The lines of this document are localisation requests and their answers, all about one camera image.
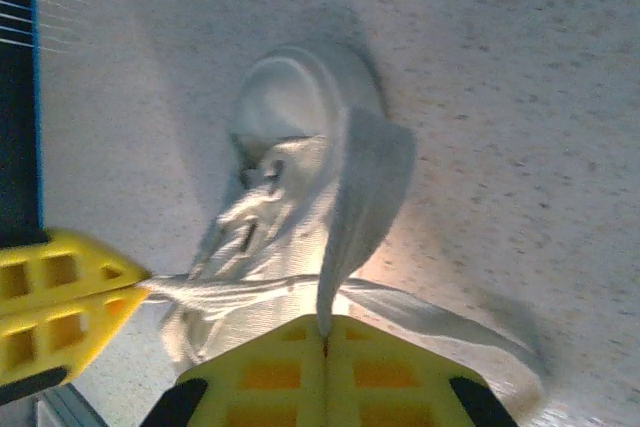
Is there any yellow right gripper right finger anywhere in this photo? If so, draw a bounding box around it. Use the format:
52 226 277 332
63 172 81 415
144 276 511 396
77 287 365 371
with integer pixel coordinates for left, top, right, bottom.
325 314 520 427

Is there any blue table edge strip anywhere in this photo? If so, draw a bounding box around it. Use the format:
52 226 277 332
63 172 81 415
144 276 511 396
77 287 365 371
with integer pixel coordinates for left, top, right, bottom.
27 0 49 231

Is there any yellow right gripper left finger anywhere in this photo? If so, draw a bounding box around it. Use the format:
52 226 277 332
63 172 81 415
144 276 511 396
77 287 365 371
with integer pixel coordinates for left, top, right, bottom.
144 314 330 427

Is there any white shoelace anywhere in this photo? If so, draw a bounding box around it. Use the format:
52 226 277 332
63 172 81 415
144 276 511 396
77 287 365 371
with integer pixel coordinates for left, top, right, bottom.
142 106 549 421

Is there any white canvas shoe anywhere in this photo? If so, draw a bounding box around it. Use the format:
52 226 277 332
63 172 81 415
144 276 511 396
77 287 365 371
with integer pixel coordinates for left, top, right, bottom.
162 44 396 368

